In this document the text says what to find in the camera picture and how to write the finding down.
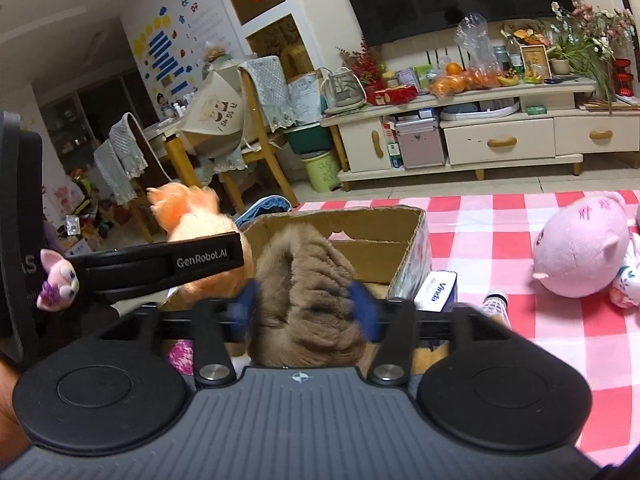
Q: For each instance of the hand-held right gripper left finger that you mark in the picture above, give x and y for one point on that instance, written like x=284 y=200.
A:
x=247 y=310

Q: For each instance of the green printed cardboard box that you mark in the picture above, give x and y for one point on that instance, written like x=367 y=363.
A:
x=370 y=255

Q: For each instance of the pink magenta plush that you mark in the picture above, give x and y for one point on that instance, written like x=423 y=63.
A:
x=180 y=357

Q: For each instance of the wooden dining table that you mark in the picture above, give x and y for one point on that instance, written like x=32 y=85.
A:
x=176 y=157

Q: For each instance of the beige tote bag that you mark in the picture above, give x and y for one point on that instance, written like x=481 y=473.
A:
x=215 y=110

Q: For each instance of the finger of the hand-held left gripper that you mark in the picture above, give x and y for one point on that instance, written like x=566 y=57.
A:
x=150 y=265

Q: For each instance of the green storage box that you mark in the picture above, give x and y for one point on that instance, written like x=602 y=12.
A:
x=307 y=139

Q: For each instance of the brown plush slipper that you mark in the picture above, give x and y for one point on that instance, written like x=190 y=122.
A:
x=310 y=285

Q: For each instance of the glass kettle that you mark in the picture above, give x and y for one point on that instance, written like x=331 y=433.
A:
x=345 y=87

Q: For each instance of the red vase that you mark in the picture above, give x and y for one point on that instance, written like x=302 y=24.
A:
x=623 y=77

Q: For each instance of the potted green plant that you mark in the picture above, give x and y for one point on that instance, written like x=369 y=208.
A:
x=582 y=60

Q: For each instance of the blue tissue pack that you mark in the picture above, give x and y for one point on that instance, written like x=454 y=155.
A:
x=437 y=290

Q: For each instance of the pink pig plush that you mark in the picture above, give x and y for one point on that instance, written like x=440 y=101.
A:
x=580 y=245

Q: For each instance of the orange towel plush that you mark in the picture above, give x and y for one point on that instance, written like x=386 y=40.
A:
x=195 y=215

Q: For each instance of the bananas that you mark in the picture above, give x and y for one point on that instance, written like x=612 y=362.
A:
x=507 y=80

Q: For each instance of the red flat box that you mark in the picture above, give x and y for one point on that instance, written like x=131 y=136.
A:
x=395 y=95

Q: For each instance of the red checkered tablecloth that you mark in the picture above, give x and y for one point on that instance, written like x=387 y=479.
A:
x=550 y=360

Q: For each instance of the white printed paper bag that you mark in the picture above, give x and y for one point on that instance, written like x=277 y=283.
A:
x=306 y=97

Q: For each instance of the red berry branches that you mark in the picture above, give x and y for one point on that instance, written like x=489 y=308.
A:
x=362 y=62

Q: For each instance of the wooden picture frame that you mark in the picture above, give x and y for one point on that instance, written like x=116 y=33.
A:
x=535 y=62

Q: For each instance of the green trash bin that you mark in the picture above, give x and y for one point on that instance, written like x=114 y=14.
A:
x=321 y=170

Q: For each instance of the pink artificial flowers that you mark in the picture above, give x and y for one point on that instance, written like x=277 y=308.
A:
x=595 y=17

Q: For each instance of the wall poster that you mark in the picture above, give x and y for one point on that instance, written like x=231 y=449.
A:
x=165 y=55

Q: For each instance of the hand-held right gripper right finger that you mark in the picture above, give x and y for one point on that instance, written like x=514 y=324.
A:
x=365 y=310

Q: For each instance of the clear plastic bag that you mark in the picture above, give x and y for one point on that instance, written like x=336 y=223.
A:
x=475 y=40

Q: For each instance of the pink storage case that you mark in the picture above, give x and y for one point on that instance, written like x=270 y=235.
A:
x=420 y=145

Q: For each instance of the white floral cloth doll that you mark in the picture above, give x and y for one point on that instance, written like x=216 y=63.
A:
x=627 y=275

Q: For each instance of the wooden chair lace cover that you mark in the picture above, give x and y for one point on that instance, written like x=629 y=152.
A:
x=265 y=85
x=125 y=150

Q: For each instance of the pink cat figurine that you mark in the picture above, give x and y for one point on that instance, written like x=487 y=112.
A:
x=57 y=280

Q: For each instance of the cream television cabinet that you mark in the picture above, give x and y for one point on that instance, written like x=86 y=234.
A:
x=500 y=142

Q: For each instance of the pile of oranges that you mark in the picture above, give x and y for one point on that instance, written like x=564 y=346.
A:
x=460 y=82

